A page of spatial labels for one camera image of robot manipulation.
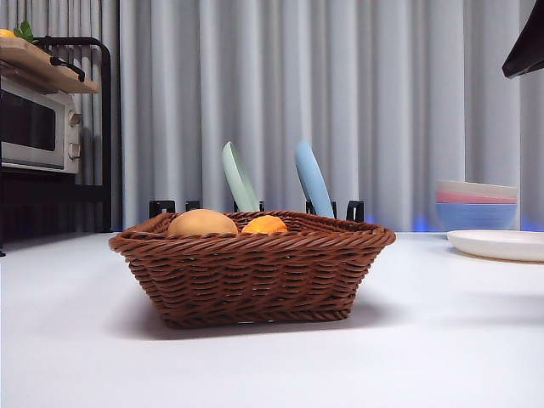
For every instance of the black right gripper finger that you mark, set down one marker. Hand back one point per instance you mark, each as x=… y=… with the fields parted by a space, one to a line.
x=529 y=47

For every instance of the orange yellow corn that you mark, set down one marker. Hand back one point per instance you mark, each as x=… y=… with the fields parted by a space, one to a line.
x=265 y=225

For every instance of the brown wicker basket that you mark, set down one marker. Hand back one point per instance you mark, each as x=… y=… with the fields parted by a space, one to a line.
x=255 y=272

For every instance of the tan potato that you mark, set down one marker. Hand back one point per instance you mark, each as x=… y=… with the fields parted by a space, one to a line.
x=202 y=222

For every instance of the cream white bowl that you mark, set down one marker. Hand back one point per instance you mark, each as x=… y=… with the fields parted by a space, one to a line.
x=476 y=187

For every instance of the pink bowl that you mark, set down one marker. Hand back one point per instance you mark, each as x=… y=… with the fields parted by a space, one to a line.
x=476 y=197

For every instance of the blue bowl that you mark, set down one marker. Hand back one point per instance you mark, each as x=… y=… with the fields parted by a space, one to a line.
x=476 y=217

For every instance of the grey curtain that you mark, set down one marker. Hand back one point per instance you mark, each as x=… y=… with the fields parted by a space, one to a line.
x=340 y=85

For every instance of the white plate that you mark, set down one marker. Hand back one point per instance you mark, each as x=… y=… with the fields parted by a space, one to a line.
x=497 y=244

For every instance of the black dish rack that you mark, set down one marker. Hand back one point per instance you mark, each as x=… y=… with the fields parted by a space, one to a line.
x=356 y=210

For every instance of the light blue plate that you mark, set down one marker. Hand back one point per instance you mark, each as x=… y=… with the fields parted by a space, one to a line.
x=312 y=178

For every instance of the pale green plate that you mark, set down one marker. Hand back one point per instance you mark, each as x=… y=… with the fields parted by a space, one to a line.
x=238 y=178

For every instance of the wooden cutting board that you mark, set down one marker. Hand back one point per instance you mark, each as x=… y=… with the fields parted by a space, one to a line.
x=47 y=68

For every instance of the green leaves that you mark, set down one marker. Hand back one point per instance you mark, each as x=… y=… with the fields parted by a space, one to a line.
x=25 y=30

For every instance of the white toaster oven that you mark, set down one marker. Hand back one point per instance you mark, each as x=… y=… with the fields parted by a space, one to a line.
x=30 y=127

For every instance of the yellow lemon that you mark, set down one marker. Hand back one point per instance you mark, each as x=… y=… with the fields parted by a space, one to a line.
x=6 y=33

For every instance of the black metal shelf frame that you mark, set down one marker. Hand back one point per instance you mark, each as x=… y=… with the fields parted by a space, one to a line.
x=106 y=127

